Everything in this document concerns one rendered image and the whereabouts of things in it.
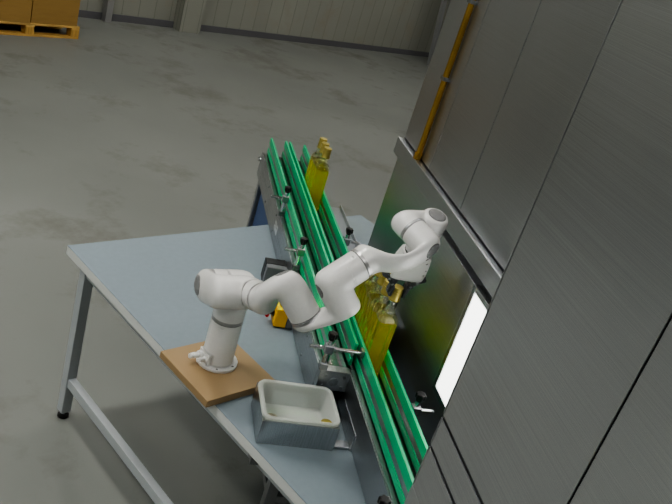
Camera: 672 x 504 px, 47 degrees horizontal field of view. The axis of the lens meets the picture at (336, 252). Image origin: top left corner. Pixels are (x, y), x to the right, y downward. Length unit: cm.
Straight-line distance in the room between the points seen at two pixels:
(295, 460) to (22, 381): 160
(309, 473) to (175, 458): 115
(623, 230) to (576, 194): 12
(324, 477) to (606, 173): 133
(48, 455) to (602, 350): 245
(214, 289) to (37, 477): 123
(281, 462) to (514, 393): 110
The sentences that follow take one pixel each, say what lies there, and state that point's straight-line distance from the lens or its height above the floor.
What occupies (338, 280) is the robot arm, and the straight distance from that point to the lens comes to 191.
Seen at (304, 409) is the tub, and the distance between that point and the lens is 231.
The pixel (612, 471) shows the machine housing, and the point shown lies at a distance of 97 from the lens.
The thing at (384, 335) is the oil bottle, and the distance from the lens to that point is 227.
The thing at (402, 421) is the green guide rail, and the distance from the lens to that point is 216.
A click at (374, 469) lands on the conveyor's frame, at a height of 85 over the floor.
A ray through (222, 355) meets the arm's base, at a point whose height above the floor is 83.
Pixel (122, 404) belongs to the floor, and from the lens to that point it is 340.
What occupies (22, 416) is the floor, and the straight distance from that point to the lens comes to 330.
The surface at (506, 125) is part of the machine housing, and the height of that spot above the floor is 169.
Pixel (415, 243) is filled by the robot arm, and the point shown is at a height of 139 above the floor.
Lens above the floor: 213
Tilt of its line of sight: 24 degrees down
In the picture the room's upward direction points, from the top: 18 degrees clockwise
